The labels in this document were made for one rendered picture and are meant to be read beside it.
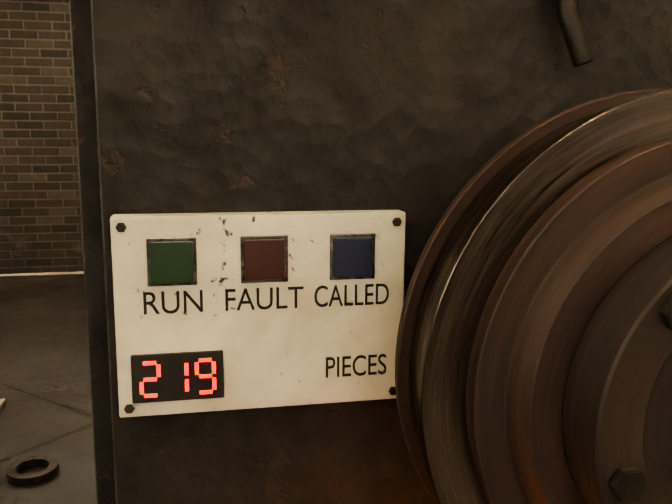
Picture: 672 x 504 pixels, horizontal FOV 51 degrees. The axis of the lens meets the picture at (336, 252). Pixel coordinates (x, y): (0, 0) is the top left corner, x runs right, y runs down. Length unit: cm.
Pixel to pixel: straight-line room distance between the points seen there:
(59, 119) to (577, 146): 626
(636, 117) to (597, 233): 10
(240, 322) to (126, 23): 27
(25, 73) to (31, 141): 57
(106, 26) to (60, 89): 604
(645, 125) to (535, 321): 17
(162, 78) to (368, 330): 29
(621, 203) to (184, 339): 38
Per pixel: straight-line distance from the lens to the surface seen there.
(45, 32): 673
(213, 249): 63
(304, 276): 64
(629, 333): 51
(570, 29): 71
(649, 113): 59
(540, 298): 54
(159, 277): 63
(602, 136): 57
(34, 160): 673
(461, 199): 60
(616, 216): 55
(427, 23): 68
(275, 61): 65
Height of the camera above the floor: 132
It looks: 10 degrees down
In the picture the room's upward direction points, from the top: straight up
